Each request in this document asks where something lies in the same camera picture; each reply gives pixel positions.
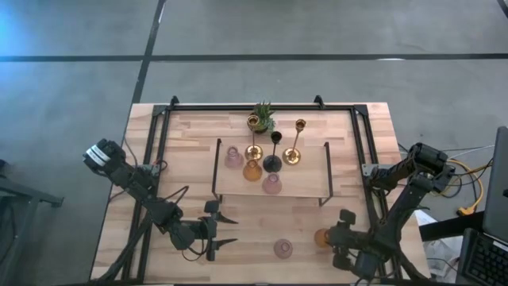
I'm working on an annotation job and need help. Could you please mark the yellow cable with plug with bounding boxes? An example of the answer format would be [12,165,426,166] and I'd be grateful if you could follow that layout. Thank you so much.
[448,157,485,218]

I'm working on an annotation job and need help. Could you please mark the crumpled clear plastic bag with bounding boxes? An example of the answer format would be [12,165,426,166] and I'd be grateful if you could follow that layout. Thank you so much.
[423,236,464,275]

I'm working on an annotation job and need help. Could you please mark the pink ribbed glass candle holder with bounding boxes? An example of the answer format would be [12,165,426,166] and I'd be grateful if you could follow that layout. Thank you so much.
[261,172,283,195]
[273,238,294,261]
[224,145,244,169]

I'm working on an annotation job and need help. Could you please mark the dark grey laptop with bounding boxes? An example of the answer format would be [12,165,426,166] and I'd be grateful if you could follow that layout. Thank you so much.
[455,126,508,286]

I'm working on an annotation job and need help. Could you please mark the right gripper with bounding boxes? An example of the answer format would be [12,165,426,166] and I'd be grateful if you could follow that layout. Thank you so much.
[327,208,371,272]

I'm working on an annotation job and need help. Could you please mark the grey side table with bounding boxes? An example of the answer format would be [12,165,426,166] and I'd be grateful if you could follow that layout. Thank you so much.
[0,158,64,286]

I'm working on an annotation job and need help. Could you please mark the tall gold candlestick holder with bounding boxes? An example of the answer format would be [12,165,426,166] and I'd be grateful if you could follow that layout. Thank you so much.
[244,114,264,162]
[282,118,307,166]

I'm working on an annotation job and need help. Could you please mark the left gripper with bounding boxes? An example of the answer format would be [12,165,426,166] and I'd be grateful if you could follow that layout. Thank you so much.
[193,199,240,263]

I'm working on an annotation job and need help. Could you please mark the succulent plant in black pot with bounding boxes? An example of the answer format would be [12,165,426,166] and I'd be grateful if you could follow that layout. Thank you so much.
[252,100,277,134]

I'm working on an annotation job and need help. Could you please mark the wooden shelf riser black legs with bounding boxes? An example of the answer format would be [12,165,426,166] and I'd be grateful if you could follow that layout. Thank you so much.
[211,137,334,208]

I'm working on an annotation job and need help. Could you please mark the amber ribbed glass candle holder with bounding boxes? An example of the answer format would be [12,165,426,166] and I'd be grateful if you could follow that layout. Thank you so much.
[314,227,331,249]
[242,159,264,183]

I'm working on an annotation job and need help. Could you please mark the grey metal mounting plate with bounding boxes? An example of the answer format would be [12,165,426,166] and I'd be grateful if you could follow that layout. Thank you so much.
[361,163,384,176]

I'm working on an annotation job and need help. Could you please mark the tall black candlestick holder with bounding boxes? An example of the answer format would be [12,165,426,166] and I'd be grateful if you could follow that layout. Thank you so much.
[262,130,283,174]

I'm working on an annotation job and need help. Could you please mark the black aluminium table frame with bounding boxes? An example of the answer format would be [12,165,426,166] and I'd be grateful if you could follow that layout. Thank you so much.
[93,103,429,284]

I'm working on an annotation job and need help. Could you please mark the white paper sheet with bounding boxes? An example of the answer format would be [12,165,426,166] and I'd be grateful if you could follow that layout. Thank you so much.
[414,208,437,227]

